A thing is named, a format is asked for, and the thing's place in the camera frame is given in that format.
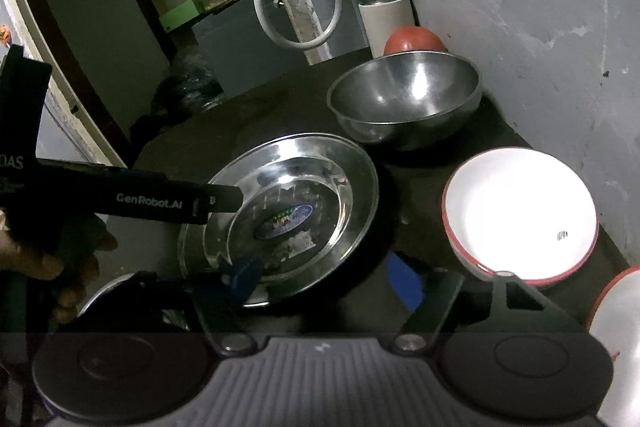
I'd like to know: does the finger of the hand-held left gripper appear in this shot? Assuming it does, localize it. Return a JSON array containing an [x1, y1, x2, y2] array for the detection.
[[191, 183, 245, 214]]

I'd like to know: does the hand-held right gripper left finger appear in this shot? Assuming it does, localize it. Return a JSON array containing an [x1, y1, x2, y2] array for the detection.
[[131, 256, 264, 356]]

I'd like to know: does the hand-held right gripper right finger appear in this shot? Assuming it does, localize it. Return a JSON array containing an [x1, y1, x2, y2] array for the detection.
[[386, 253, 593, 354]]

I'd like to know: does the steel plate with sticker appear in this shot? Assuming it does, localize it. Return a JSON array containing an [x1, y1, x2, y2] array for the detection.
[[177, 133, 379, 309]]

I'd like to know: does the plain steel plate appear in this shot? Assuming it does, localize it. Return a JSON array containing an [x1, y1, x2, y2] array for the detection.
[[75, 273, 146, 333]]

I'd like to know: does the white bowl with small mark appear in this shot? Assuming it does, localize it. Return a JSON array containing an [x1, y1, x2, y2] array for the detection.
[[442, 147, 600, 291]]

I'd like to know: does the steel bowl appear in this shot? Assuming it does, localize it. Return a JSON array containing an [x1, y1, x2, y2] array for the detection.
[[327, 51, 484, 152]]

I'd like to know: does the white bowl with red rim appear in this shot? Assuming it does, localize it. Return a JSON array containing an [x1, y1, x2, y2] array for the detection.
[[585, 266, 640, 427]]

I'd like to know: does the person's left hand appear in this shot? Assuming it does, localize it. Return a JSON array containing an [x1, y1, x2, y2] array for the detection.
[[0, 211, 119, 324]]

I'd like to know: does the black plastic bag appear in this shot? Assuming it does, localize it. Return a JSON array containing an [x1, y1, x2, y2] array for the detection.
[[150, 55, 226, 118]]

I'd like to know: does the dark grey cabinet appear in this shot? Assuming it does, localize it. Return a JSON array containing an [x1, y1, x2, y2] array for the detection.
[[192, 0, 374, 98]]

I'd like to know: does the green box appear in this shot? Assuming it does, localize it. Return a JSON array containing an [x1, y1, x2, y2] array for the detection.
[[160, 0, 202, 32]]

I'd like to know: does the red ball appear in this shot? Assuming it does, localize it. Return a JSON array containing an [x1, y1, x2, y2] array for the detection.
[[383, 26, 448, 56]]

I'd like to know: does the white insulated cup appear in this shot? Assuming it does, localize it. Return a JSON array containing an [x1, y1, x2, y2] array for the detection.
[[357, 0, 419, 58]]

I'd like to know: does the white door frame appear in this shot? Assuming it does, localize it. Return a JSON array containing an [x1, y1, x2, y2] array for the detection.
[[0, 0, 132, 168]]

